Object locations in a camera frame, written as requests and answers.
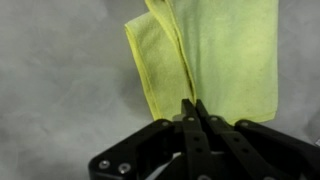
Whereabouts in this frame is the yellow-green towel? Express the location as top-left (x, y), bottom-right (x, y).
top-left (125, 0), bottom-right (279, 124)

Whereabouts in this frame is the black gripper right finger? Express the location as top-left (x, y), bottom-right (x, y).
top-left (195, 100), bottom-right (320, 180)

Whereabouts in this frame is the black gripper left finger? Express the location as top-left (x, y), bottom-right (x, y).
top-left (88, 99), bottom-right (214, 180)

